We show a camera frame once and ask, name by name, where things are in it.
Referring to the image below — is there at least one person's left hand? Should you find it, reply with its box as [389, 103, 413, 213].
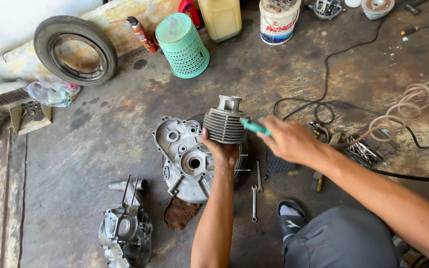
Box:
[200, 128, 241, 168]

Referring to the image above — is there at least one person's right hand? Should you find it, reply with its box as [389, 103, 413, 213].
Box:
[255, 115, 327, 167]

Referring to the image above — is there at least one green handled brush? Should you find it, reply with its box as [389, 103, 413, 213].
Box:
[241, 117, 271, 137]

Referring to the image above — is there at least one finned metal engine cylinder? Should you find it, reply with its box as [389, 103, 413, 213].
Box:
[203, 95, 249, 144]

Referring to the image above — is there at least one black rubber mat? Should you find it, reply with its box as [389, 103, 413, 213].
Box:
[266, 148, 298, 173]

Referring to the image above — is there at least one short silver spanner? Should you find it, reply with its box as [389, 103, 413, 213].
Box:
[255, 159, 263, 194]

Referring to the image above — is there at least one long silver spanner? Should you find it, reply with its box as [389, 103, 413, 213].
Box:
[251, 184, 258, 223]

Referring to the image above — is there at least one silver engine crankcase cover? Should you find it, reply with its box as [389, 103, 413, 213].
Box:
[152, 116, 251, 204]

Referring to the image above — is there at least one black sandal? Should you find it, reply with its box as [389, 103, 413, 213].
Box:
[277, 200, 308, 246]

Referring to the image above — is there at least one pile of metal tools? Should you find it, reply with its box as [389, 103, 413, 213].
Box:
[335, 132, 399, 168]

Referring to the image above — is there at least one white paint bucket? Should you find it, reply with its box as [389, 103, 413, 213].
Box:
[259, 0, 302, 45]

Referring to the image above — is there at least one green plastic basket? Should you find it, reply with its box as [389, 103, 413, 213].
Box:
[155, 13, 211, 79]

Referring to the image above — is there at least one yellowish plastic jerrycan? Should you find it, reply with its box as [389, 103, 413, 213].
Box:
[198, 0, 243, 44]

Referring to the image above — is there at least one brown dirty rag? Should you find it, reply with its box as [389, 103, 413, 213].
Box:
[163, 197, 201, 231]

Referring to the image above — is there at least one metal clutch assembly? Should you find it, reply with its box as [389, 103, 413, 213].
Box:
[302, 0, 345, 21]

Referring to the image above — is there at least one red plastic bottle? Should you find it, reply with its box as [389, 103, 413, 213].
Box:
[178, 0, 205, 31]

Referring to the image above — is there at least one person's grey trouser leg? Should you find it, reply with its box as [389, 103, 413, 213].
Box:
[281, 205, 401, 268]

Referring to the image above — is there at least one orange spray can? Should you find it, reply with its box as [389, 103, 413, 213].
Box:
[127, 16, 159, 54]

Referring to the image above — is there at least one round metal engine part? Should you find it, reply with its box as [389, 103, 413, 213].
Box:
[361, 0, 395, 21]

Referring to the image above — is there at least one grey engine crankcase half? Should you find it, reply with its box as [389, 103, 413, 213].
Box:
[98, 175, 153, 268]

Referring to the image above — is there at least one black hammer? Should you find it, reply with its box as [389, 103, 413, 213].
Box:
[404, 0, 429, 16]

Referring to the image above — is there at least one black rubber tyre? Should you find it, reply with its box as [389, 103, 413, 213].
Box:
[34, 15, 118, 86]

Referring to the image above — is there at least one clear plastic bag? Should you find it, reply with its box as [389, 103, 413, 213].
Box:
[26, 74, 82, 108]

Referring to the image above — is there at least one metal dustpan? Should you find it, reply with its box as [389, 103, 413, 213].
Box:
[9, 101, 53, 136]

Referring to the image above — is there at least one white bristle hand brush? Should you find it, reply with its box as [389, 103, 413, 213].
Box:
[0, 81, 34, 109]

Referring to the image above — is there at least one yellow black handled tool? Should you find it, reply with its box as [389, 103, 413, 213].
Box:
[311, 169, 325, 193]

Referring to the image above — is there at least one black power cable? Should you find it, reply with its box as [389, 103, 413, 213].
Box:
[273, 15, 429, 184]

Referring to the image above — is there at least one coiled beige air hose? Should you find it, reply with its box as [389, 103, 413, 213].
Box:
[335, 69, 429, 149]

